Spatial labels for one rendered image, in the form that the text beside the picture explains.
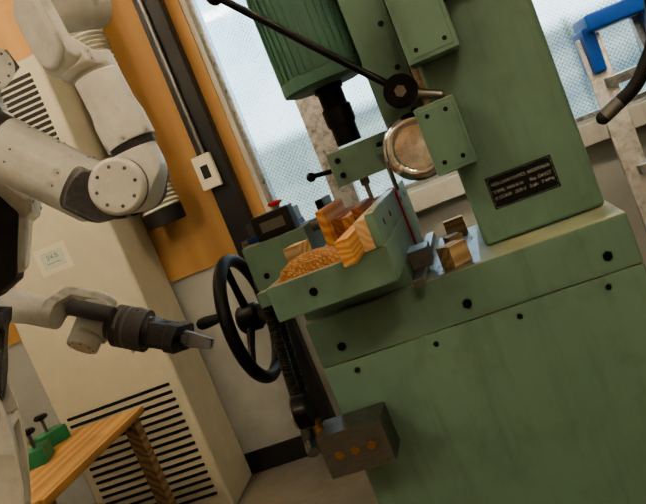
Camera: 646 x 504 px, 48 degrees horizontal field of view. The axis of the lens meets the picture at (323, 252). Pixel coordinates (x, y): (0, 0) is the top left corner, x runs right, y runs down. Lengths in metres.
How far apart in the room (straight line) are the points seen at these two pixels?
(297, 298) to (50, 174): 0.42
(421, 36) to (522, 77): 0.20
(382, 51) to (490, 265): 0.44
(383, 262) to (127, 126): 0.43
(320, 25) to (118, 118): 0.52
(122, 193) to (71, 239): 1.77
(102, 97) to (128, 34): 1.93
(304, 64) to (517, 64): 0.39
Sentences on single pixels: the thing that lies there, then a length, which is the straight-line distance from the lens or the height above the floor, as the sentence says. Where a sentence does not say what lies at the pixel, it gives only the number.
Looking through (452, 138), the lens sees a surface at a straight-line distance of 1.24.
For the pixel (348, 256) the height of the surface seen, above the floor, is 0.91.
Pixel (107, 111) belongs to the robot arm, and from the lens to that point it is 1.03.
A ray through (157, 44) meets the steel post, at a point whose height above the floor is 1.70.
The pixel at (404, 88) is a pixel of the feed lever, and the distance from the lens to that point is 1.28.
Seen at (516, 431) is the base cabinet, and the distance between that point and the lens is 1.35.
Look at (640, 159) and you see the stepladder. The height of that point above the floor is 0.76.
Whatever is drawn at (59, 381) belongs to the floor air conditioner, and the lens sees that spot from 2.92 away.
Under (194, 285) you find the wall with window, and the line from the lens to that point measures 2.93.
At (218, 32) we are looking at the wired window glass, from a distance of 2.93.
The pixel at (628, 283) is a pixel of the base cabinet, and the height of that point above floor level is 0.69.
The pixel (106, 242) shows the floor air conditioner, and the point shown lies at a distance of 2.70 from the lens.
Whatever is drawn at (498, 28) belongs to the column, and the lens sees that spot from 1.35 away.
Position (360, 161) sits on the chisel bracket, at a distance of 1.43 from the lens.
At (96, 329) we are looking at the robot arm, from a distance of 1.53.
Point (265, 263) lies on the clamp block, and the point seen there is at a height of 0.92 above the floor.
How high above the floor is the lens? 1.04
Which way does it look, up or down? 6 degrees down
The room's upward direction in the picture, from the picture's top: 22 degrees counter-clockwise
